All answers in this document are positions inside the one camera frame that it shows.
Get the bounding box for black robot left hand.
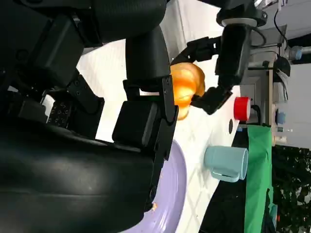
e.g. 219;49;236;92
171;24;252;115

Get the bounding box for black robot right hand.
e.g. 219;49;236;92
0;0;180;233

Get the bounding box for orange striped toy bread roll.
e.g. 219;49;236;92
170;62;207;121

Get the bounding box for white cabinet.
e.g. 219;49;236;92
239;70;274;126

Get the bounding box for black and grey bag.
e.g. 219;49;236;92
273;56;292;100

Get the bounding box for red emergency stop button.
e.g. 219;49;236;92
233;97;251;121

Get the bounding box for clear plastic bottle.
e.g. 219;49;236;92
289;45;311;60

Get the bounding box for pale green mug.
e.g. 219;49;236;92
204;145;249;183

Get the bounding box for lilac plate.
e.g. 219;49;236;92
126;140;188;233

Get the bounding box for green cloth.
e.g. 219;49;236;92
243;125;274;233

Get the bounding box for dark green foliage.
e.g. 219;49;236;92
271;145;311;233

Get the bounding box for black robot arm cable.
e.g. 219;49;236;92
250;26;267;47

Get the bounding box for black hanging cable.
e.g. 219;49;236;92
274;7;290;49

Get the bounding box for black button cable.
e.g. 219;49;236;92
250;104;262;126

